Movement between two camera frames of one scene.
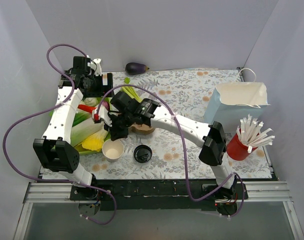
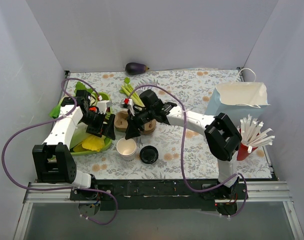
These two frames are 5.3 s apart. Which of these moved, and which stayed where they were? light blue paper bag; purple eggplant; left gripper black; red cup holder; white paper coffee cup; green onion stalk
Moved: left gripper black; white paper coffee cup
Stayed: green onion stalk; purple eggplant; red cup holder; light blue paper bag
